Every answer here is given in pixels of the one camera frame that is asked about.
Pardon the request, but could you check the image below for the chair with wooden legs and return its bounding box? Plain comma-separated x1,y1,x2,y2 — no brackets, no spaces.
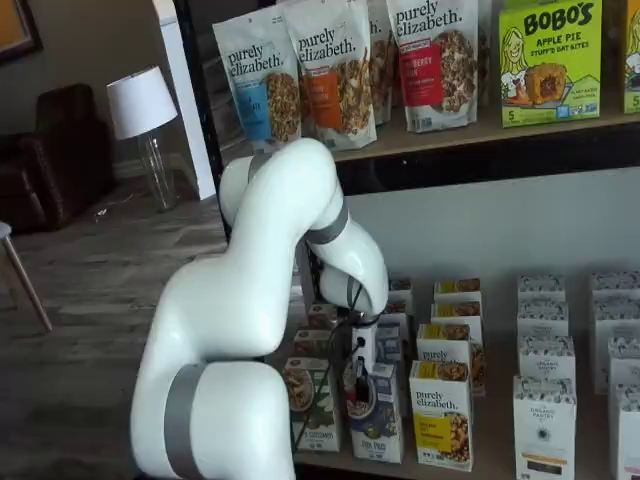
0,219,54,334

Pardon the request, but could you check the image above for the granola bag blue label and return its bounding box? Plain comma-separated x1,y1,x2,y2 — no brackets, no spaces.
212,12,304,154

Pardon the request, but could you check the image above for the green Bobo's apple pie box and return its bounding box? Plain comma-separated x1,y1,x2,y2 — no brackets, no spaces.
498,0,604,129

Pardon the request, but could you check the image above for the black metal shelf rack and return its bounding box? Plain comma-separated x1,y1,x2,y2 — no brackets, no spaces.
172,0,640,311

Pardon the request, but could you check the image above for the yellow purely elizabeth box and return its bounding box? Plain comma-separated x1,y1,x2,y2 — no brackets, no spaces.
430,301,484,331
408,359,474,472
433,278,482,304
416,323,487,397

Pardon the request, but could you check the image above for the green apple cinnamon oatmeal box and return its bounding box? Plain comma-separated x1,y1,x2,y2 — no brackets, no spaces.
282,355,341,454
292,328,334,359
305,302,341,331

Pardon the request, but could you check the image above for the granola bag orange label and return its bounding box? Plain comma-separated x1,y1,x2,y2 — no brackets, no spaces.
367,0,396,126
282,0,379,151

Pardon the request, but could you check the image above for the framed wall picture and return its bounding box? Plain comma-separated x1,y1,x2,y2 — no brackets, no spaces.
0,0,44,64

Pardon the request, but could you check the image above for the wooden shelf board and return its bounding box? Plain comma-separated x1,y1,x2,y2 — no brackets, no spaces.
269,269,640,480
319,107,640,164

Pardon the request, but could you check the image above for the white organic pantry box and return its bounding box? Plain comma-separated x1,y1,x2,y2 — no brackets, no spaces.
589,271,640,303
593,298,640,396
512,375,578,480
613,384,640,480
517,273,567,303
607,335,640,396
517,299,570,339
517,335,575,381

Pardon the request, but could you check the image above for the table lamp white shade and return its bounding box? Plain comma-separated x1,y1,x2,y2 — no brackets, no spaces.
106,66,180,212

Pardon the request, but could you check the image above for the brown leather armchair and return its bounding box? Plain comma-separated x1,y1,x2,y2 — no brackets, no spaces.
0,83,116,236

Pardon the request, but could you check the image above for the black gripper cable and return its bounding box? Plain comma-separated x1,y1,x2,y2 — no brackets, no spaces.
327,317,365,371

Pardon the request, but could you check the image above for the granola bag red label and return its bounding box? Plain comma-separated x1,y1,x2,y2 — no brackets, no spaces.
385,0,480,134

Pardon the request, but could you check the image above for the yellow Bobo's box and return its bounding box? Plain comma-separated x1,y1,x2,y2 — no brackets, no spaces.
622,0,640,115

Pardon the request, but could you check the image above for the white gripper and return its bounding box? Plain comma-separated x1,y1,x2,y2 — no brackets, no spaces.
347,322,379,405

